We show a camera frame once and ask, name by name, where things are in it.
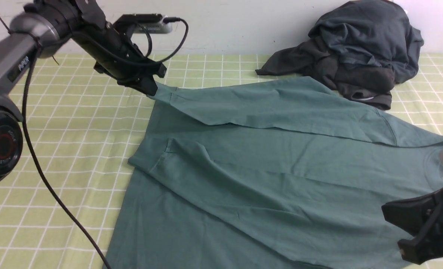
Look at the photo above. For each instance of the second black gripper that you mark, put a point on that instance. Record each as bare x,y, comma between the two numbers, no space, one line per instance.
410,215

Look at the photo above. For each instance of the green checkered tablecloth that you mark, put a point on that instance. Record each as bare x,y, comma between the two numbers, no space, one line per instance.
84,127

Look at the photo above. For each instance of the dark grey crumpled garment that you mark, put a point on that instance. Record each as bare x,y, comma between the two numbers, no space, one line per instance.
361,49

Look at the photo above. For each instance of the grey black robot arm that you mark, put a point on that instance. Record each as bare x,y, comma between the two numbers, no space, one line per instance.
5,74

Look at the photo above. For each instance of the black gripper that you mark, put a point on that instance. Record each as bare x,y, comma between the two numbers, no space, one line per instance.
114,52

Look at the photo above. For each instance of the green long sleeve shirt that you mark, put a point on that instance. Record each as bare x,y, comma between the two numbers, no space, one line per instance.
283,174

